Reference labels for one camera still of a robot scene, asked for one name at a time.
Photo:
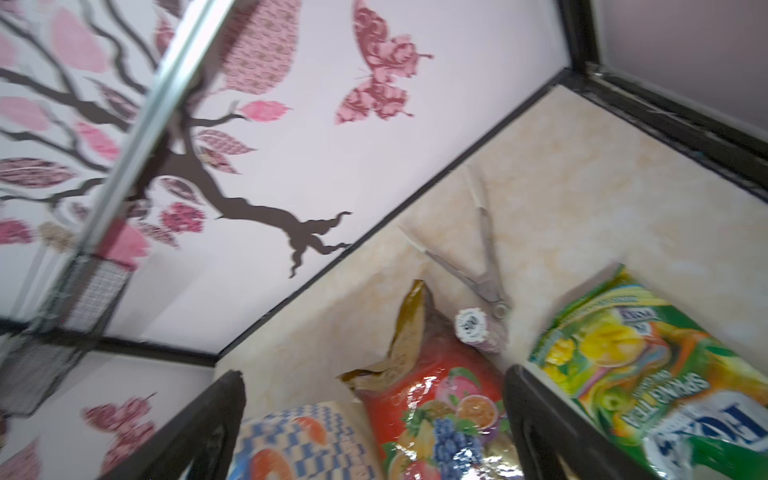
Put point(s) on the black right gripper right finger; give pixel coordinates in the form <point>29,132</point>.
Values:
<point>547,433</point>

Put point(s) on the black wire mesh basket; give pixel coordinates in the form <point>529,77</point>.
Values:
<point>37,359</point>

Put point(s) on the red gold fruit snack bag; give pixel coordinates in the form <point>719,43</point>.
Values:
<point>434,403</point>

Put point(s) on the blue checkered paper bag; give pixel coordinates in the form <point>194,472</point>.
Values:
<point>327,440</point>

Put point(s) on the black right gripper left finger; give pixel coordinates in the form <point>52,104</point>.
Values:
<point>198,443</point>

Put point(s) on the aluminium crossbar back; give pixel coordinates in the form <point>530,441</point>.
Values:
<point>195,36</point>

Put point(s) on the green snack packet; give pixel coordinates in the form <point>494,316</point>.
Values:
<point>655,383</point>

